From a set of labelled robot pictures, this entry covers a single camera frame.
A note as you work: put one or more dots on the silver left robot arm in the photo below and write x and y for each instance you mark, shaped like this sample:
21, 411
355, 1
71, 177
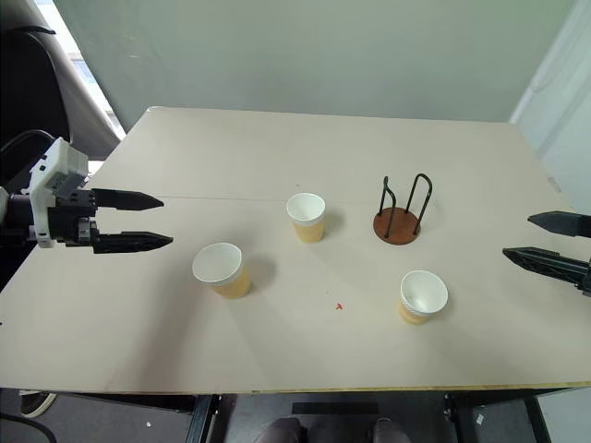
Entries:
18, 214

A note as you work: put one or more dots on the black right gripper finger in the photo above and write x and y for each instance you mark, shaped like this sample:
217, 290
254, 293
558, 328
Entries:
568, 223
549, 263

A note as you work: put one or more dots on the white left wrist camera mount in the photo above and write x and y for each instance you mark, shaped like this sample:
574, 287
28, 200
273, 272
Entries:
46, 180

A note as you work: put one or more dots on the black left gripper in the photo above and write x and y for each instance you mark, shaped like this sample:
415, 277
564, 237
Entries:
69, 226

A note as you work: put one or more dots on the yellow ribbed paper cup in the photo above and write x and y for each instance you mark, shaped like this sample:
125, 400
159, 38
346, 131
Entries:
310, 231
411, 316
233, 286

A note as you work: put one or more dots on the brown cup holder stand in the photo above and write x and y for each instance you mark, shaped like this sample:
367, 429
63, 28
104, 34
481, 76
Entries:
397, 228

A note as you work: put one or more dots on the grey curved panel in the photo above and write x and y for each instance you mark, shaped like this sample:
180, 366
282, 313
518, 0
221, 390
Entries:
78, 87

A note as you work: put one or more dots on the dark rounded shape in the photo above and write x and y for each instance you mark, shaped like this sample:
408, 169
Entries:
281, 431
389, 431

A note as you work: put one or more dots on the black table leg frame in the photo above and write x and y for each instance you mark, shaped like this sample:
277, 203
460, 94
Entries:
202, 417
461, 415

